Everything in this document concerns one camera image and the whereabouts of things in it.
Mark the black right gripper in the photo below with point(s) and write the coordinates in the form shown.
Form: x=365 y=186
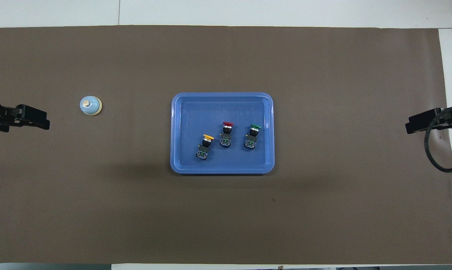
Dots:
x=419 y=118

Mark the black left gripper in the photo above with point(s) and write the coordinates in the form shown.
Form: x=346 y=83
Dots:
x=8 y=116

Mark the green push button switch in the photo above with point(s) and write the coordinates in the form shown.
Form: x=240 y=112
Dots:
x=252 y=137

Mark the yellow push button switch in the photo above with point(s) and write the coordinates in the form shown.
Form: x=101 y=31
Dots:
x=204 y=148

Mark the red push button switch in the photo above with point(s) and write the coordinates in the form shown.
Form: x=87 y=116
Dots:
x=226 y=135

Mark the light blue call bell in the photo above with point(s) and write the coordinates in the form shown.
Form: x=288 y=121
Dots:
x=90 y=105

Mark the blue plastic tray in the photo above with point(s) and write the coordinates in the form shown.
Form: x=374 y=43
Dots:
x=195 y=112

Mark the brown table mat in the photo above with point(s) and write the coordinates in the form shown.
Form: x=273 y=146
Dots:
x=98 y=206

